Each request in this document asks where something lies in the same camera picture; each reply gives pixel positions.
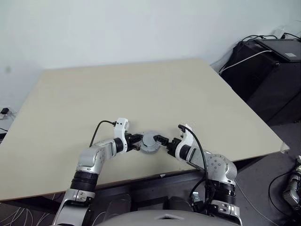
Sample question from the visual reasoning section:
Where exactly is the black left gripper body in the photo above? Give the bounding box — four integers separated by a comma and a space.
124, 132, 135, 153

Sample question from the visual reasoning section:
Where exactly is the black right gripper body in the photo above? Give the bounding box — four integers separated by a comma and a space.
167, 138, 181, 157

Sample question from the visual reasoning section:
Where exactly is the grey round tape roll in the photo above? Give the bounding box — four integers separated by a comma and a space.
142, 130, 162, 148

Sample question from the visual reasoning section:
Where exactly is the dark rounded shape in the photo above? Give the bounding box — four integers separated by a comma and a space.
94, 193, 132, 217
168, 196, 192, 212

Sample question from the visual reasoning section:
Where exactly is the grey robot torso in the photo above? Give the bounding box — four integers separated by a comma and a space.
94, 209, 238, 226

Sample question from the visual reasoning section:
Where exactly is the black cabinet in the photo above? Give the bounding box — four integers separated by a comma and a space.
220, 39, 301, 127

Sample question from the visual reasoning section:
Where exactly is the silver machine on floor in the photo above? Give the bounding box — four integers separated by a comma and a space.
282, 156, 301, 210

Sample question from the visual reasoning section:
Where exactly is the white power strip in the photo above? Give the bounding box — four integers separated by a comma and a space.
0, 105, 15, 120

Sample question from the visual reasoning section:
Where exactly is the flat black device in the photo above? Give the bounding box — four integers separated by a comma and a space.
255, 39, 301, 63

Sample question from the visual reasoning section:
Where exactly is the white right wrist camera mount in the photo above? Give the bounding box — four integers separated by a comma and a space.
177, 124, 196, 156

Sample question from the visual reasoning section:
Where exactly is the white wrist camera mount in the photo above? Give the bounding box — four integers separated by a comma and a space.
177, 124, 196, 156
114, 117, 130, 153

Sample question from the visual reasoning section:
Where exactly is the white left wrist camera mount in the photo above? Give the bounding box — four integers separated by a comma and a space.
114, 117, 130, 153

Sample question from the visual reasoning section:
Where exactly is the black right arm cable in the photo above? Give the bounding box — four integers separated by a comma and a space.
178, 124, 212, 212

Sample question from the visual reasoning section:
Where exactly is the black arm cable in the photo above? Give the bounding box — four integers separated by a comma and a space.
178, 124, 212, 212
88, 120, 117, 148

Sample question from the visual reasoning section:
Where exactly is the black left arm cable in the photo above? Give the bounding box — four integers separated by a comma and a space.
88, 120, 117, 148

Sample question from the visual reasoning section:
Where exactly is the white floor cable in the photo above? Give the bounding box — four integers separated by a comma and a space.
235, 182, 278, 226

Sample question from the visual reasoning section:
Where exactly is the black floor cable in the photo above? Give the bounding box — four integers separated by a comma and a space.
268, 173, 301, 226

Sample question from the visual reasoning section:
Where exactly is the white cable on cabinet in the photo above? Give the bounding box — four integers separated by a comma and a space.
218, 49, 271, 75

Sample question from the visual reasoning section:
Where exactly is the black cable on cabinet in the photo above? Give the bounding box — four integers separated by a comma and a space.
242, 34, 301, 43

